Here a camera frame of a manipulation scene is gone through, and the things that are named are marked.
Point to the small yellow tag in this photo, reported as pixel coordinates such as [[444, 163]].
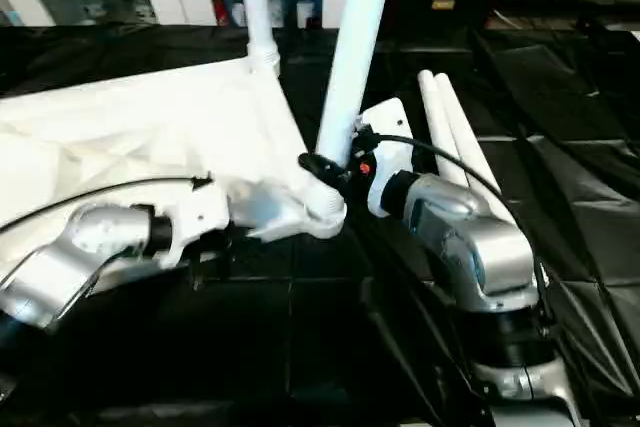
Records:
[[442, 4]]

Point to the red bottle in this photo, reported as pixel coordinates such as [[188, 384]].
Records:
[[220, 9]]

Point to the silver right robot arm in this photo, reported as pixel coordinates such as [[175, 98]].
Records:
[[470, 247]]

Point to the black plastic mat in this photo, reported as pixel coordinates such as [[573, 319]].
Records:
[[300, 347]]

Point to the white plastic table leg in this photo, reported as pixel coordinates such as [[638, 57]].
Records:
[[470, 147], [258, 7], [440, 127], [355, 47]]

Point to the white plastic table top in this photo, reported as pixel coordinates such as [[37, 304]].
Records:
[[150, 127]]

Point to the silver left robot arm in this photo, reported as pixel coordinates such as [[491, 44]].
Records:
[[70, 257]]

